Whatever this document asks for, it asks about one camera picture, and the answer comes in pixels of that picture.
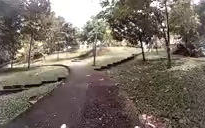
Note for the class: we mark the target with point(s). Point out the dark leafy tree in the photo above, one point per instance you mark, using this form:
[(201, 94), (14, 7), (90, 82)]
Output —
[(142, 50)]

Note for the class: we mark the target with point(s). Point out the tall bare-trunked tree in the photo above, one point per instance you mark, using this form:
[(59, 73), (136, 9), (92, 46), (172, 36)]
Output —
[(168, 50)]

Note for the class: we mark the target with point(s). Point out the concrete drain channel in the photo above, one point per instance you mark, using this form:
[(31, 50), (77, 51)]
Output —
[(118, 61), (23, 85)]

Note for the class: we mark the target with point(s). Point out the green grass lawn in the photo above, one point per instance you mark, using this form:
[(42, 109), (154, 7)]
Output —
[(26, 75)]

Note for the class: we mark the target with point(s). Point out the dark paved path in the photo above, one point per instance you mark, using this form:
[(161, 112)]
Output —
[(73, 96)]

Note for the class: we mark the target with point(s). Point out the wood of trees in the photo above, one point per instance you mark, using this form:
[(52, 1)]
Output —
[(56, 33)]

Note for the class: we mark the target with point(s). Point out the slim tree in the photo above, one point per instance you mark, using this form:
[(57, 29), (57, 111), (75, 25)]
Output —
[(95, 50), (30, 50)]

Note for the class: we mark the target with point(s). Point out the leaf-strewn grass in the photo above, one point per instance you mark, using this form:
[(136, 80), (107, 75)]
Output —
[(171, 90)]

